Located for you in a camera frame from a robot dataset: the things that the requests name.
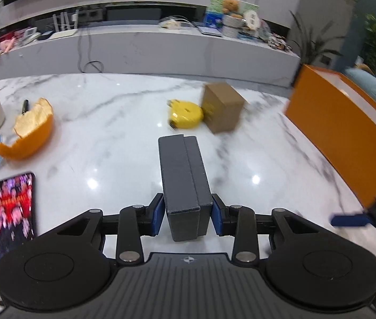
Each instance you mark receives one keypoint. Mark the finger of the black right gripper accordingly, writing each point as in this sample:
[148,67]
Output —
[356,220]

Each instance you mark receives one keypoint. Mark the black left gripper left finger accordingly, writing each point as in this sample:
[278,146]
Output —
[134,222]

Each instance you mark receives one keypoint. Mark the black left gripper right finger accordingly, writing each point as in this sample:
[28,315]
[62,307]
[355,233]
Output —
[239,222]

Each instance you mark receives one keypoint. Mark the dark grey gift box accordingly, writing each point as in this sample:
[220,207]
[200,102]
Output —
[187,195]

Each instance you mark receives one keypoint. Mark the orange storage box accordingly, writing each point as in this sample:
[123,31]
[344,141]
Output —
[339,118]

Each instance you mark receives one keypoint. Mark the brown cardboard box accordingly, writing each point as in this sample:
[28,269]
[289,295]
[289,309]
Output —
[222,106]

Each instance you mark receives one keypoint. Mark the yellow tape measure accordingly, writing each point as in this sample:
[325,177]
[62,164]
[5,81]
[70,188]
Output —
[184,115]

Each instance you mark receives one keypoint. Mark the smartphone with lit screen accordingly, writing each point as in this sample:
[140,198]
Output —
[16,211]

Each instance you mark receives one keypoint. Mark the orange peel bowl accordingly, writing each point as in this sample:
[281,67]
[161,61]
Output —
[33,130]

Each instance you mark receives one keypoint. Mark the potted long-leaf plant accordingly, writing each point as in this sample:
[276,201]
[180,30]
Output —
[313,44]

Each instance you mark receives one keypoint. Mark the white power strip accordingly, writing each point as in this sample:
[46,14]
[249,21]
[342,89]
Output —
[170,24]

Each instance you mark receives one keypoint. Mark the white round fan sign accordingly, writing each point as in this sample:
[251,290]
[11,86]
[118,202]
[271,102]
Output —
[251,20]

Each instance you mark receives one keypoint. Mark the white wifi router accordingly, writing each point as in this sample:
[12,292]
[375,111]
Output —
[65,25]

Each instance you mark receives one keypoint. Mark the small teddy bear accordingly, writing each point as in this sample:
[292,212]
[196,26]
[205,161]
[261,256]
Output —
[230,6]

